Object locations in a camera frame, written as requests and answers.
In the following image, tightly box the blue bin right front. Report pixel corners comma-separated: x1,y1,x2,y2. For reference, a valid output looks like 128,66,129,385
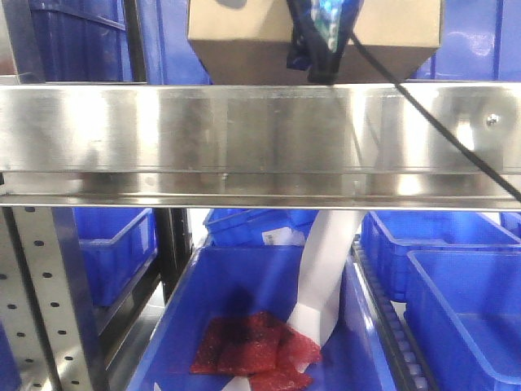
405,251,520,390

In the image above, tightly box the brown cardboard box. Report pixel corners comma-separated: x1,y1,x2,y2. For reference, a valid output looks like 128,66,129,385
187,1,444,86

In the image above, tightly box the blue bin centre rear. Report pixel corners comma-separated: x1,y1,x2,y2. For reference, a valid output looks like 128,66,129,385
204,209,318,247

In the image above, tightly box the large blue plastic bin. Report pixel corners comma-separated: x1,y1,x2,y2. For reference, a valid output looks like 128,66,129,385
129,246,395,390

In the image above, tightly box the stainless steel shelf beam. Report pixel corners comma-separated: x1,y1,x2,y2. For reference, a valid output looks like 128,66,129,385
1,82,520,211

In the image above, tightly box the perforated steel shelf upright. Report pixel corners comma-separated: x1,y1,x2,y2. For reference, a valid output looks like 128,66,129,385
1,206,109,390

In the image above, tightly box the blue bin right rear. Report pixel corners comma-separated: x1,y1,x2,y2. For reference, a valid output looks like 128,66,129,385
361,210,520,302

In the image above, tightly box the blue bin left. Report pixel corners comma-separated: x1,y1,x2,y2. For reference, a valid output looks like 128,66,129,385
73,207,157,307

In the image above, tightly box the red mesh packet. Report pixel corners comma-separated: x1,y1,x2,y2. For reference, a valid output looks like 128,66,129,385
190,311,322,390

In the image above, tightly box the black cable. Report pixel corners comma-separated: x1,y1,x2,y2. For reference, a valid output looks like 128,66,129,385
348,32,521,203

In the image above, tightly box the roller track rail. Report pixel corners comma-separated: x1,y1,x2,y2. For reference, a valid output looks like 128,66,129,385
351,234,438,390

